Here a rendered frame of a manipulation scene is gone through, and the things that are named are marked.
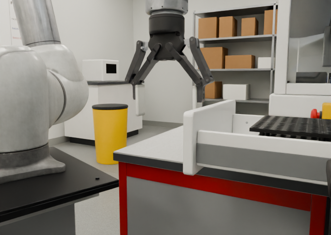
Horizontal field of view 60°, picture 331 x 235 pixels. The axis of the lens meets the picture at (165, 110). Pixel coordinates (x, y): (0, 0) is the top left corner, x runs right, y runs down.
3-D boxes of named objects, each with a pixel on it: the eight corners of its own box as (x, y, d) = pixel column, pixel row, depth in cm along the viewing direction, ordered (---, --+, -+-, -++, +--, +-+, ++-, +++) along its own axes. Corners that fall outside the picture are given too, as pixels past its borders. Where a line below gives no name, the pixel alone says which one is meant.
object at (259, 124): (248, 131, 49) (249, 127, 49) (265, 117, 64) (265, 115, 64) (260, 132, 48) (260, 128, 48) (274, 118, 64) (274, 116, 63)
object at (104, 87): (61, 143, 424) (58, 59, 409) (111, 129, 524) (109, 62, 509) (99, 148, 390) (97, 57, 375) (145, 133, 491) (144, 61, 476)
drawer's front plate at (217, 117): (182, 175, 49) (182, 112, 48) (227, 141, 75) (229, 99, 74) (192, 177, 49) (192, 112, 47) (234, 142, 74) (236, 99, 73)
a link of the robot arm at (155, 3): (177, -23, 53) (177, 10, 54) (195, -11, 61) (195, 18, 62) (135, -16, 57) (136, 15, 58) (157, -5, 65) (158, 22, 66)
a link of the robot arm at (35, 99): (-53, 151, 57) (-62, 38, 54) (8, 133, 75) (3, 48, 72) (22, 155, 55) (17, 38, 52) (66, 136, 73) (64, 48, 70)
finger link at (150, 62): (161, 46, 59) (156, 42, 59) (131, 86, 63) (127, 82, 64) (169, 48, 62) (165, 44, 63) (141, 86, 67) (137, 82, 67)
